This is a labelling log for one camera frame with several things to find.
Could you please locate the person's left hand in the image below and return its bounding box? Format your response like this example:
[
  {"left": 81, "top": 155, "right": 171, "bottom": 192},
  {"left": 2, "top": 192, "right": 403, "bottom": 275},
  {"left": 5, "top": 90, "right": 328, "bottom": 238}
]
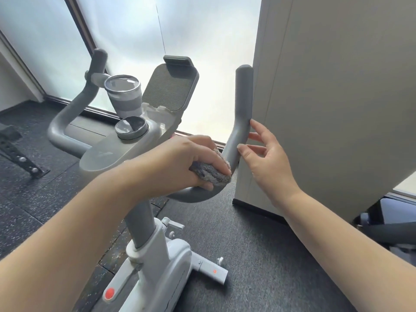
[{"left": 136, "top": 135, "right": 233, "bottom": 197}]

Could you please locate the person's right hand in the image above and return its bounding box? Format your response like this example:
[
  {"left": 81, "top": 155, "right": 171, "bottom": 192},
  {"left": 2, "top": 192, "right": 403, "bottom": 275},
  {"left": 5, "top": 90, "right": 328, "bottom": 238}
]
[{"left": 237, "top": 119, "right": 305, "bottom": 209}]

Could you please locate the grey fluffy cleaning cloth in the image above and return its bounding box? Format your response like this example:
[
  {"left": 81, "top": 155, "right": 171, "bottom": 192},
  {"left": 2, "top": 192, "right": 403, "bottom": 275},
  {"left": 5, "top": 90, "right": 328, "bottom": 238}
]
[{"left": 189, "top": 148, "right": 232, "bottom": 186}]

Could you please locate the white grey exercise bike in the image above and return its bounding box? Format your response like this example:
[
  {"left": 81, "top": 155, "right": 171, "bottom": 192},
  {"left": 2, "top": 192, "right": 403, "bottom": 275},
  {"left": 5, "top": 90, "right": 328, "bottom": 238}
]
[{"left": 47, "top": 49, "right": 255, "bottom": 312}]

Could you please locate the person's right forearm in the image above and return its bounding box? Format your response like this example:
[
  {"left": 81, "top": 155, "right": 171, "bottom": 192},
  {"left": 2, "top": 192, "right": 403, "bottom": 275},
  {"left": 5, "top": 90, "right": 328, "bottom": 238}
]
[{"left": 279, "top": 188, "right": 416, "bottom": 312}]

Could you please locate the person's left forearm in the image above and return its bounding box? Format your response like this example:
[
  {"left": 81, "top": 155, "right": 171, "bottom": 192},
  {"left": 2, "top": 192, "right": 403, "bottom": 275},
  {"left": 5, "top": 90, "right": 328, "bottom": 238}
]
[{"left": 0, "top": 158, "right": 164, "bottom": 312}]

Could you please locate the round grey resistance knob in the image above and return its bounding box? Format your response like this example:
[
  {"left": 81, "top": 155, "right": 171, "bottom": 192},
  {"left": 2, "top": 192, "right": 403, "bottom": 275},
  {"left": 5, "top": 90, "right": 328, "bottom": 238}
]
[{"left": 114, "top": 116, "right": 149, "bottom": 141}]

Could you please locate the grey tablet holder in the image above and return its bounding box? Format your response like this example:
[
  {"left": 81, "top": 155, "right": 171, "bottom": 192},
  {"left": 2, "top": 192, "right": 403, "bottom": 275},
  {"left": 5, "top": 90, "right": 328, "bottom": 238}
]
[{"left": 142, "top": 55, "right": 200, "bottom": 112}]

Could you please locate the grey lidded cup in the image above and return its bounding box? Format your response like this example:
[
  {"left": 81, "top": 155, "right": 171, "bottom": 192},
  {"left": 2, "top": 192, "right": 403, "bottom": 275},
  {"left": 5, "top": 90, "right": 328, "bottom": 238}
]
[{"left": 104, "top": 74, "right": 144, "bottom": 119}]

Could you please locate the grey blue equipment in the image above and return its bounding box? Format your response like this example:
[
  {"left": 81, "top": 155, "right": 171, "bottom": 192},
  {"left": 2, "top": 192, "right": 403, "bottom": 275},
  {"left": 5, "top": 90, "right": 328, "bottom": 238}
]
[{"left": 354, "top": 191, "right": 416, "bottom": 258}]

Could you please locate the frosted window glass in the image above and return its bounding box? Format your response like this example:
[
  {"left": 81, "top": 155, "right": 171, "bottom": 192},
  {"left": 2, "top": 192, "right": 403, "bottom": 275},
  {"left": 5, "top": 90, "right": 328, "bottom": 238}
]
[{"left": 0, "top": 0, "right": 262, "bottom": 144}]

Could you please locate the black weight bench frame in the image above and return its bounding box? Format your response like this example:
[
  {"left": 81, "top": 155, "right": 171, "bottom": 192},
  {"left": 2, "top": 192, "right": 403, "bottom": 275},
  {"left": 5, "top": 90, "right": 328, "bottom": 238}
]
[{"left": 0, "top": 125, "right": 51, "bottom": 179}]

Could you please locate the dark brown window frame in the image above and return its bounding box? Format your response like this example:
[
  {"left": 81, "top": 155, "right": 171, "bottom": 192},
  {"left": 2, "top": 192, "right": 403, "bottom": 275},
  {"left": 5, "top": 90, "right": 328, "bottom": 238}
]
[{"left": 0, "top": 0, "right": 228, "bottom": 150}]

